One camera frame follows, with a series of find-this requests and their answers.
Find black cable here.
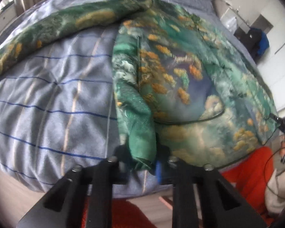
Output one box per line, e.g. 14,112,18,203
263,139,285,200

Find beige sweater sleeve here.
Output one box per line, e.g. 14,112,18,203
265,169,285,214

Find blue checked bed cover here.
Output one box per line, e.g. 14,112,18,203
0,0,260,199

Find white bedside desk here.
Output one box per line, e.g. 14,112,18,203
211,0,250,34

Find black and blue hanging clothes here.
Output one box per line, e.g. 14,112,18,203
237,27,270,61

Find orange red trousers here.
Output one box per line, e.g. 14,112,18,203
80,146,276,228

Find green patterned jacket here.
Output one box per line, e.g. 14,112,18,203
0,0,276,169

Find white wardrobe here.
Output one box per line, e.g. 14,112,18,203
257,0,285,111

